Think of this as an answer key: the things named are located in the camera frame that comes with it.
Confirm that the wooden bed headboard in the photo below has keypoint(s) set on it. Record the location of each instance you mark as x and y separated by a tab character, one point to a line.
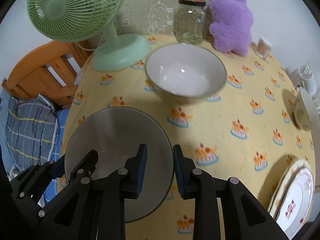
46	70

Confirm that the large yellow-flower plate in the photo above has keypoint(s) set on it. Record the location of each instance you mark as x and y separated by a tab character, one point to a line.
281	188

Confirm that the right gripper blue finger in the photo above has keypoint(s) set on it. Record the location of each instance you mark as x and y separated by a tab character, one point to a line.
141	159
179	170

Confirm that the green desk fan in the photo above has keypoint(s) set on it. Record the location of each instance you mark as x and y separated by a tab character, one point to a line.
79	20

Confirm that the blue checked bed sheet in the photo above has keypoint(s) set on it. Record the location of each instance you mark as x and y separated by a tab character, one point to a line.
59	183

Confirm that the grey plaid pillow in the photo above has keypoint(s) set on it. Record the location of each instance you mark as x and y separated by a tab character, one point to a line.
31	131

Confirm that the small floral bowl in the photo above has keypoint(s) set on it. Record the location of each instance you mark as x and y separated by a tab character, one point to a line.
305	112

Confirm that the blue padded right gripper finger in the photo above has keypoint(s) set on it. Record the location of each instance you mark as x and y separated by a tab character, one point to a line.
58	170

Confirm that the cotton swab container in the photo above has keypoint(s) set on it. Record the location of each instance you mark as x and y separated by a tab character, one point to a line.
263	48

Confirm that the large floral bowl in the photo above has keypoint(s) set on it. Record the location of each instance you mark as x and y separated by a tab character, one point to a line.
116	133
185	73

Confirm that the white plate red pattern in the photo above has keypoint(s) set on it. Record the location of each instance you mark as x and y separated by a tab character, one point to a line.
296	203

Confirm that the green elephant-print mat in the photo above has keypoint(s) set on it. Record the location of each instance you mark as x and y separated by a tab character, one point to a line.
147	17

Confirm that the purple plush toy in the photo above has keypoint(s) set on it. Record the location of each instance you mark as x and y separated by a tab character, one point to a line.
231	26

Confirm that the glass jar red lid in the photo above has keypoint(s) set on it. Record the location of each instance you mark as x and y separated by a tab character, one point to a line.
190	20

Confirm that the large floral bowl back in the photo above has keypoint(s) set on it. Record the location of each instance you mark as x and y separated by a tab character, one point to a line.
185	73

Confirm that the yellow cake-print tablecloth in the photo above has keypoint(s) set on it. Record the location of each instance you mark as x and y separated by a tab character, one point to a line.
244	130

